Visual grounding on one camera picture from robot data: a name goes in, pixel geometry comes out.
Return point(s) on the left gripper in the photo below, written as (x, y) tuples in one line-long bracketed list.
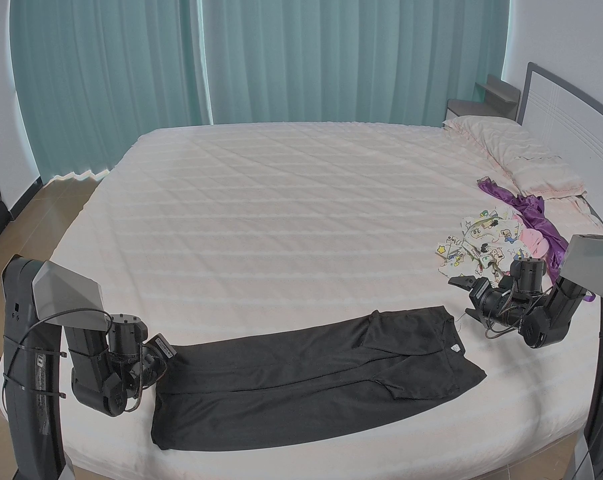
[(164, 350)]

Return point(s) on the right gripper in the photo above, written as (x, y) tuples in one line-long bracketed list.
[(487, 298)]

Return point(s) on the black T-shirt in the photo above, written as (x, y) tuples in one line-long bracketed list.
[(291, 383)]

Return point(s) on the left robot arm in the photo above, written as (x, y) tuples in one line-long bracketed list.
[(26, 393)]

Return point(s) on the bed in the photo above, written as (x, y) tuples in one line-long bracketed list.
[(281, 208)]

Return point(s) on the white printed pyjama top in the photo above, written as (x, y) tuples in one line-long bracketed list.
[(481, 238)]

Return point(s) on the pink garment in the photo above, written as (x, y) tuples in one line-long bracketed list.
[(534, 240)]

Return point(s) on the purple satin garment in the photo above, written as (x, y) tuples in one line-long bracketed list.
[(536, 213)]

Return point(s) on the cream pillow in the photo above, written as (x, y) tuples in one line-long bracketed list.
[(521, 153)]

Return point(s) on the grey bedside table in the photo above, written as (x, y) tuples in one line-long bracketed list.
[(481, 103)]

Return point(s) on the blue-green curtain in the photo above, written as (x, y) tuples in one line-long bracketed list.
[(111, 68), (351, 43)]

